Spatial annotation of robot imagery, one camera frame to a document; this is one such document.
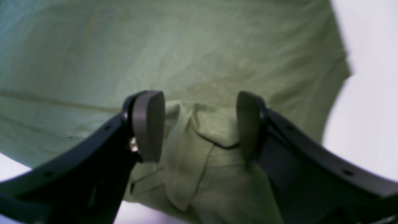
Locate olive green T-shirt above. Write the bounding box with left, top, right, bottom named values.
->
left=0, top=0, right=350, bottom=224

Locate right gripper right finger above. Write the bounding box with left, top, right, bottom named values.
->
left=236, top=91, right=398, bottom=224

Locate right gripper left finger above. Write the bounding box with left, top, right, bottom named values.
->
left=1, top=91, right=165, bottom=224

